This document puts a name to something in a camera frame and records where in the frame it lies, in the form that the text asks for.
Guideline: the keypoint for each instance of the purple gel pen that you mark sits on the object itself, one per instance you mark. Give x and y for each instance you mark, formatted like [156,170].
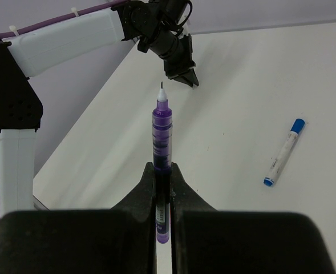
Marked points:
[162,163]

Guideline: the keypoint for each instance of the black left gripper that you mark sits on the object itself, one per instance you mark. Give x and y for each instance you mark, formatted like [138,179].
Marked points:
[181,68]

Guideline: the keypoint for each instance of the blue marker cap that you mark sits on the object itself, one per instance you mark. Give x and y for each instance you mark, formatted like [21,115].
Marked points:
[298,126]

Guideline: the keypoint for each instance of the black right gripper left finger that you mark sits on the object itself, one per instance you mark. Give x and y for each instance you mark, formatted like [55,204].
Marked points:
[116,240]

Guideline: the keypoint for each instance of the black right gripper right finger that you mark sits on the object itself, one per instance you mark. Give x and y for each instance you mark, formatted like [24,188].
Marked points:
[205,240]

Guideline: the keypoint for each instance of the white marker pen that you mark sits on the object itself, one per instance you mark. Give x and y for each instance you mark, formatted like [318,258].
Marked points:
[279,162]

